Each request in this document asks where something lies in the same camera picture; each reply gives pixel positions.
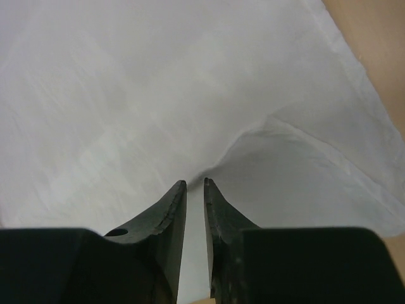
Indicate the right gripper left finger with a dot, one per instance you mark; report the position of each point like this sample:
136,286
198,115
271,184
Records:
137,262

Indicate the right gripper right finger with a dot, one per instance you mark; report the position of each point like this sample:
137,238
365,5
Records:
250,264

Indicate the white long sleeve shirt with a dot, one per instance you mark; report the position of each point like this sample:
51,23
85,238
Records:
106,104

